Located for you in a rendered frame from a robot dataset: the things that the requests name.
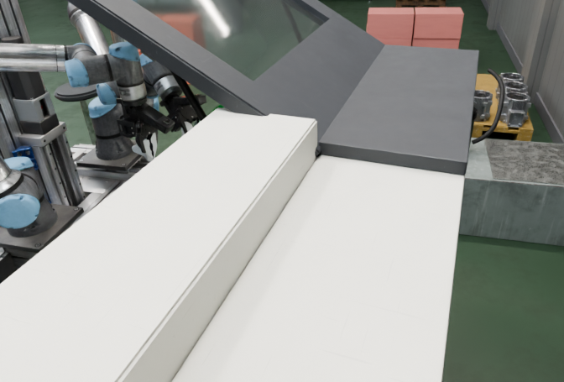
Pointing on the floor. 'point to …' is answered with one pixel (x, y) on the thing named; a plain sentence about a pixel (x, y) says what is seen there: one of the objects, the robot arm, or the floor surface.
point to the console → (154, 256)
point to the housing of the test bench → (359, 240)
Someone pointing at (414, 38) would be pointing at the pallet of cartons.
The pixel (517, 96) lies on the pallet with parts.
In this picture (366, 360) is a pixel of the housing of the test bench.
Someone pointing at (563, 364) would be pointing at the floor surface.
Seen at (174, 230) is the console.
